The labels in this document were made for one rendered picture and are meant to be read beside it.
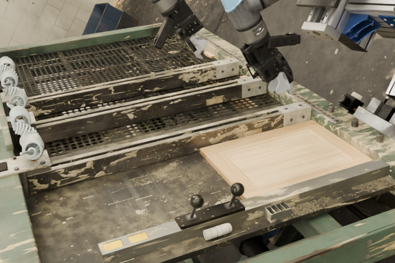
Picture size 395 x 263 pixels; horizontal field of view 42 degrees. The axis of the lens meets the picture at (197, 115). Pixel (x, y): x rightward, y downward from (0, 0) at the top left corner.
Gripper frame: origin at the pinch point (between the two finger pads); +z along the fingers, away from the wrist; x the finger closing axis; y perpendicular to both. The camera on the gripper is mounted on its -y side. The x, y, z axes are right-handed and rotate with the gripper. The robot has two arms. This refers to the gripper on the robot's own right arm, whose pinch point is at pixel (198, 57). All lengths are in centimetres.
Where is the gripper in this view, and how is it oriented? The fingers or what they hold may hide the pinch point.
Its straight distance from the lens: 175.4
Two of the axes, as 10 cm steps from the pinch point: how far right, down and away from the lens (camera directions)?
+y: 8.0, -6.0, -0.5
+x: -2.4, -3.9, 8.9
